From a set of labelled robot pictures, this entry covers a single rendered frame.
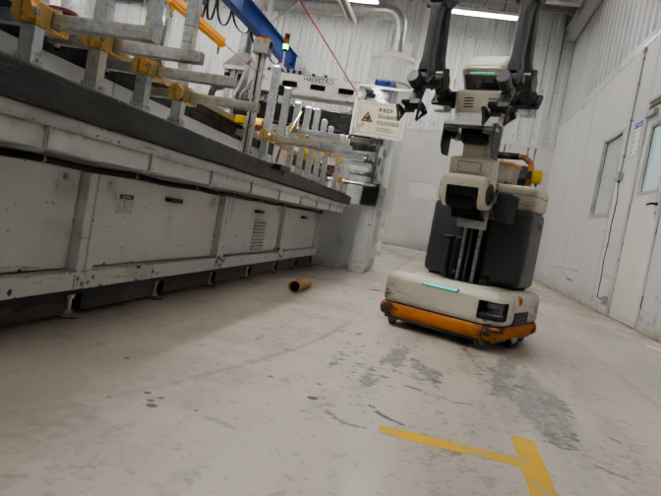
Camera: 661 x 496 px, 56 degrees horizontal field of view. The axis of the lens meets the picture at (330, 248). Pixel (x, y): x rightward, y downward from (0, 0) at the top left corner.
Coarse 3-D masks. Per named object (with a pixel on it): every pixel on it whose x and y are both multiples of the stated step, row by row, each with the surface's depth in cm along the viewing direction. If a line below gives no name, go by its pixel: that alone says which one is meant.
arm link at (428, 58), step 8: (448, 0) 285; (432, 8) 289; (440, 8) 287; (432, 16) 288; (440, 16) 288; (432, 24) 288; (440, 24) 290; (432, 32) 288; (432, 40) 288; (424, 48) 290; (432, 48) 288; (424, 56) 290; (432, 56) 289; (424, 64) 290; (432, 64) 289; (424, 72) 290; (432, 72) 290
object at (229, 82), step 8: (112, 64) 187; (120, 64) 187; (128, 64) 187; (128, 72) 188; (160, 72) 185; (168, 72) 184; (176, 72) 184; (184, 72) 183; (192, 72) 183; (200, 72) 182; (176, 80) 186; (184, 80) 184; (192, 80) 183; (200, 80) 183; (208, 80) 182; (216, 80) 182; (224, 80) 181; (232, 80) 181; (232, 88) 183
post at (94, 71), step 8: (96, 0) 156; (104, 0) 156; (112, 0) 158; (96, 8) 156; (104, 8) 156; (112, 8) 158; (96, 16) 156; (104, 16) 156; (112, 16) 159; (88, 56) 157; (96, 56) 157; (104, 56) 159; (88, 64) 157; (96, 64) 157; (104, 64) 159; (88, 72) 157; (96, 72) 157; (104, 72) 160; (88, 80) 157; (96, 80) 157
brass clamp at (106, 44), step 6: (84, 36) 154; (90, 36) 154; (96, 36) 154; (84, 42) 154; (90, 42) 154; (96, 42) 154; (102, 42) 156; (108, 42) 158; (96, 48) 156; (102, 48) 156; (108, 48) 158; (108, 54) 161; (114, 54) 162; (120, 54) 164; (120, 60) 166
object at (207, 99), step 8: (152, 88) 212; (160, 88) 212; (160, 96) 212; (168, 96) 211; (192, 96) 210; (200, 96) 209; (208, 96) 208; (216, 96) 208; (208, 104) 211; (216, 104) 208; (224, 104) 207; (232, 104) 207; (240, 104) 206; (248, 104) 206; (256, 104) 205
